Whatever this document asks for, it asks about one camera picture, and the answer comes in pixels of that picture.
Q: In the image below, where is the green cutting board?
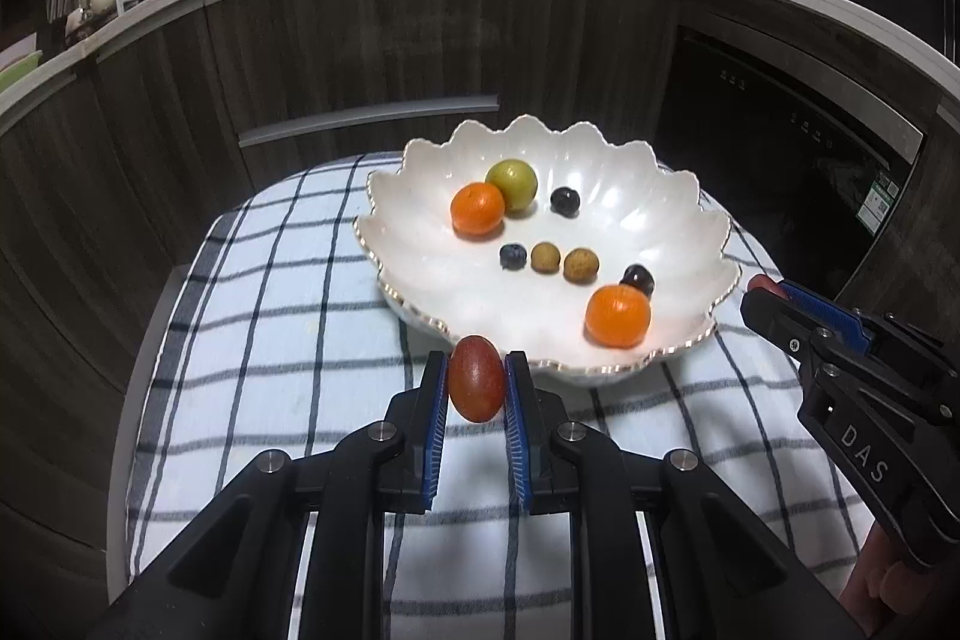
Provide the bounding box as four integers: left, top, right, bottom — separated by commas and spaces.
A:
0, 50, 43, 92

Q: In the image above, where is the metal drawer handle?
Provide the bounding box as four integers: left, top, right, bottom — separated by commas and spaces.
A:
238, 94, 500, 149

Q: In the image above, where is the white scalloped ceramic bowl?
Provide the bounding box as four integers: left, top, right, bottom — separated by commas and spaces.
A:
355, 115, 742, 386

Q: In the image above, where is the green apple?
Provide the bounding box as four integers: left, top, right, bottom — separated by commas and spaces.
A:
485, 159, 539, 213

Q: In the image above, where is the built-in black dishwasher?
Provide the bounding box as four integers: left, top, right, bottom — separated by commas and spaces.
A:
654, 26, 923, 298

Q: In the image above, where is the red cherry tomato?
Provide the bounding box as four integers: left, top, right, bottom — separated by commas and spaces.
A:
747, 275, 789, 301
448, 335, 506, 422

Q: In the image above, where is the blueberry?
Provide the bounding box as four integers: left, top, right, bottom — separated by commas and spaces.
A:
500, 242, 527, 271

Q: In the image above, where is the white checkered table cloth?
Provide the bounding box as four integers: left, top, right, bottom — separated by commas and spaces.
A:
119, 152, 872, 638

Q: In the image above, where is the dark purple plum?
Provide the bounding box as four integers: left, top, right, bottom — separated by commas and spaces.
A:
550, 187, 581, 220

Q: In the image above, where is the person's right hand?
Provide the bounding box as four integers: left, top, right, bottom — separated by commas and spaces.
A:
839, 523, 958, 638

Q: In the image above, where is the orange mandarin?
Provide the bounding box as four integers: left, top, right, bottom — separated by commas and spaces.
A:
449, 182, 506, 237
584, 284, 651, 349

